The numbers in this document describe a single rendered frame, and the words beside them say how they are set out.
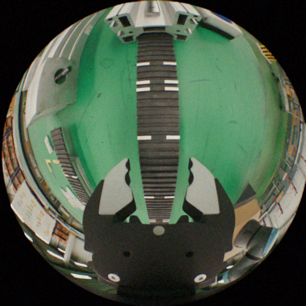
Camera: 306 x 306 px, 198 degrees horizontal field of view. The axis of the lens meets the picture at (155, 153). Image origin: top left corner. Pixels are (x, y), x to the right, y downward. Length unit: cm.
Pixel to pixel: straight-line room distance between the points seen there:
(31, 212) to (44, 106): 302
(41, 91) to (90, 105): 10
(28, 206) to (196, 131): 312
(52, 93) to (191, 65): 20
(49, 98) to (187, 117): 20
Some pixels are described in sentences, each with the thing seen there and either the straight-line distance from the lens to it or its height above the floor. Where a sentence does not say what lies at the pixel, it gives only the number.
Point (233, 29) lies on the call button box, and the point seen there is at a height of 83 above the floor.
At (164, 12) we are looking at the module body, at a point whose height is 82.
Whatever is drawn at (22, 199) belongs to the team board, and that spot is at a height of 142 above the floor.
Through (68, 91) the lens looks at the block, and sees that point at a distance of 19.
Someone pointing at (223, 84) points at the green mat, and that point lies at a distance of 18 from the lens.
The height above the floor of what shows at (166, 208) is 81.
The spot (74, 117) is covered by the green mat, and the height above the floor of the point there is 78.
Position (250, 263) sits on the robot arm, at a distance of 47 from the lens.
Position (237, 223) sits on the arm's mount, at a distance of 47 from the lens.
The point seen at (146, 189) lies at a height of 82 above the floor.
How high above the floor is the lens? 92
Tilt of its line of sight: 62 degrees down
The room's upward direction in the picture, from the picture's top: 176 degrees counter-clockwise
